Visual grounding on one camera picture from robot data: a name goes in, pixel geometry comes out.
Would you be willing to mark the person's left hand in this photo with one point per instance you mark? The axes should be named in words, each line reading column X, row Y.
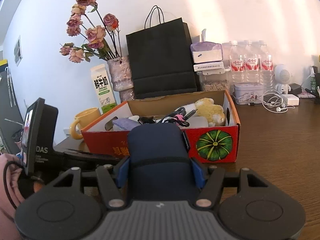
column 37, row 186

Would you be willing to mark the white yellow plush toy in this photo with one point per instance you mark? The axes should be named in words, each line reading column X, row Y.
column 207, row 108

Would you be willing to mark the pink sleeved left forearm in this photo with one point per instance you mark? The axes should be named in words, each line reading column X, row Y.
column 8, row 227

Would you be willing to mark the white robot figurine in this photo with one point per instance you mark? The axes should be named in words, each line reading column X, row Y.
column 282, row 77

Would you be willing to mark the black power adapter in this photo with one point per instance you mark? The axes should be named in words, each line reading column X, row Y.
column 295, row 89

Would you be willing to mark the white printed tin box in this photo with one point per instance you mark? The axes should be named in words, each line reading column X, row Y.
column 246, row 93

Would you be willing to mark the clear seed container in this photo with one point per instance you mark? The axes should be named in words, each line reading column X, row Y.
column 214, row 79

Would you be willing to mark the white charger block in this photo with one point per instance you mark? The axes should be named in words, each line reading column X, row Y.
column 290, row 99

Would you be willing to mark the water bottle middle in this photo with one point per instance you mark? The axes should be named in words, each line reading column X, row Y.
column 251, row 62

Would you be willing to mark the dark blue zip case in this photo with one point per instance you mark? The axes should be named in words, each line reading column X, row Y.
column 160, row 168

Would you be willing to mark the clear cotton swab box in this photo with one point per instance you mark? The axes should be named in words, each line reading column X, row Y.
column 197, row 122

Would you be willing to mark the water bottle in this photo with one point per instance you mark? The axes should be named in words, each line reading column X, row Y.
column 266, row 66
column 251, row 62
column 236, row 61

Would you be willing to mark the white flat box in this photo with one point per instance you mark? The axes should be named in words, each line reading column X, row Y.
column 208, row 66

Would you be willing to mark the purple woven pouch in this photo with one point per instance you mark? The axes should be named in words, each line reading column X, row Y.
column 124, row 124

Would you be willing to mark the white round lid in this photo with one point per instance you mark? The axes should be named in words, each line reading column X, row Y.
column 134, row 118

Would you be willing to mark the white milk carton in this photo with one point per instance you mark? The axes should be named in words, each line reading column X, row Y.
column 103, row 88

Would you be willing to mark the purple textured vase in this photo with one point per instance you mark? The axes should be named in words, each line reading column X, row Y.
column 121, row 77

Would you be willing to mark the black paper bag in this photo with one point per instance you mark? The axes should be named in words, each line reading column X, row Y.
column 160, row 58

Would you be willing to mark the white earphones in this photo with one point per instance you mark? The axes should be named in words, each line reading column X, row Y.
column 274, row 102

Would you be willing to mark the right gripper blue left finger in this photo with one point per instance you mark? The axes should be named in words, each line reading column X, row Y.
column 121, row 171

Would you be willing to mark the green spray bottle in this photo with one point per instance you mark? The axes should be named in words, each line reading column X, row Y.
column 313, row 83

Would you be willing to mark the yellow ceramic mug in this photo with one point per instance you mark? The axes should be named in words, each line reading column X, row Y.
column 81, row 120

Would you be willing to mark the dried pink rose bouquet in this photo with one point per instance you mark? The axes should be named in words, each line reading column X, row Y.
column 100, row 33

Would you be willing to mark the water bottle left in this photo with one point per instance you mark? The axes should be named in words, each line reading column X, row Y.
column 236, row 61

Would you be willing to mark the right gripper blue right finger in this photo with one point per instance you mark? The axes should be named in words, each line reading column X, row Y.
column 200, row 173

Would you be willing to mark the water bottle right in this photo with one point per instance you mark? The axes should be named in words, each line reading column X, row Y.
column 266, row 66

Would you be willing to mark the red cardboard box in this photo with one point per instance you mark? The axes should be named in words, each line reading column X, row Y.
column 218, row 144

